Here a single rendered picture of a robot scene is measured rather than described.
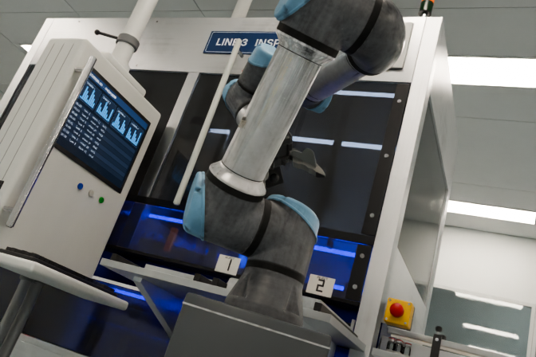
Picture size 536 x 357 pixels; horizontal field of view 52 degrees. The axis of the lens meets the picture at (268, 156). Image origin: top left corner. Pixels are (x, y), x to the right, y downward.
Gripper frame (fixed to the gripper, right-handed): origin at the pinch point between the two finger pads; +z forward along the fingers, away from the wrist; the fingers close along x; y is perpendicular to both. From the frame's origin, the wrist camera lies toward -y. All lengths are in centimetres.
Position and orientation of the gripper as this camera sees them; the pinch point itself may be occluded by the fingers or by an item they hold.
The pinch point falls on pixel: (294, 190)
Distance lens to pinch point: 118.5
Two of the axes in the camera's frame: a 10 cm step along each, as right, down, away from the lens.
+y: -0.1, -7.1, -7.0
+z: 4.0, 6.4, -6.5
